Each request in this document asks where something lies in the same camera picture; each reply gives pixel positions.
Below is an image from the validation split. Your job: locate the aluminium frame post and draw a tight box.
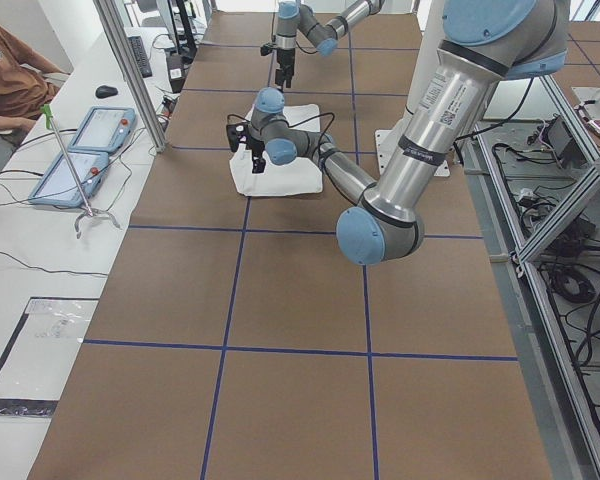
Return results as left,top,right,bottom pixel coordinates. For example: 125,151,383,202
93,0,166,153

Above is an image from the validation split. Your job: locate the black computer mouse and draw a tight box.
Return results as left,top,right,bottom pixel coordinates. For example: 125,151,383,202
95,85,118,99

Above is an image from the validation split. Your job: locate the metal stand with green clip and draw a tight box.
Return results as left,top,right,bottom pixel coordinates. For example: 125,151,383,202
39,103,123,240

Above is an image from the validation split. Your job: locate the upper blue teach pendant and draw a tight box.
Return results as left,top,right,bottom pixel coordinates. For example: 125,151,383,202
68,106,136,154

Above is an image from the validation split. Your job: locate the black keyboard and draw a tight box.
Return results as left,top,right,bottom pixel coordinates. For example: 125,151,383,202
127,35,153,78

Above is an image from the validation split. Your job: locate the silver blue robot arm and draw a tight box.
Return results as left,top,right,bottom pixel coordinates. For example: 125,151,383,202
226,1,570,265
260,0,384,91

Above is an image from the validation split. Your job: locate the lower blue teach pendant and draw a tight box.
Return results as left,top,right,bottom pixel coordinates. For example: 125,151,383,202
28,152,109,208

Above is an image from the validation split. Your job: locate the seated person in brown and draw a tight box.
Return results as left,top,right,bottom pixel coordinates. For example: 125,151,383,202
0,26,63,171

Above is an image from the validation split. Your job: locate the white long-sleeve printed shirt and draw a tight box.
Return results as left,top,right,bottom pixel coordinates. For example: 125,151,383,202
228,102,325,197

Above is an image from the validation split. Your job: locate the clear plastic bag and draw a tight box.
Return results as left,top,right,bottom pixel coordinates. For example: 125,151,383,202
0,296,98,418

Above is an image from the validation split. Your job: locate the blue teach pendant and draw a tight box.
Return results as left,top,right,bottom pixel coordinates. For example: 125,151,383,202
28,152,109,208
68,106,136,154

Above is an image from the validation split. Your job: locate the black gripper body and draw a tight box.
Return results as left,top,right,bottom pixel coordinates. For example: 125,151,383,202
226,122,265,160
260,42,295,75

